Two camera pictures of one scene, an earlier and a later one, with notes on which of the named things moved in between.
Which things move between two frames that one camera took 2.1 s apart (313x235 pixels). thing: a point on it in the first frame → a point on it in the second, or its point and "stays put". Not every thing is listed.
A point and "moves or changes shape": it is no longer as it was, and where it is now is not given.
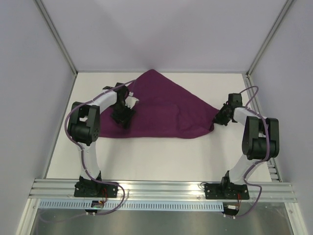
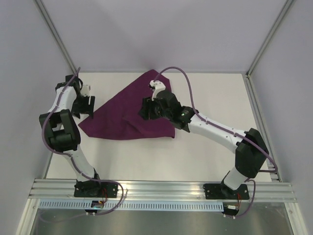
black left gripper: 124,118 → 87,108
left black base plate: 95,189 stays put
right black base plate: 225,191 stays put
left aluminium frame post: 53,29 stays put
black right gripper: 222,116 → 148,109
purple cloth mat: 164,110 moves or changes shape
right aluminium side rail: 274,173 stays put
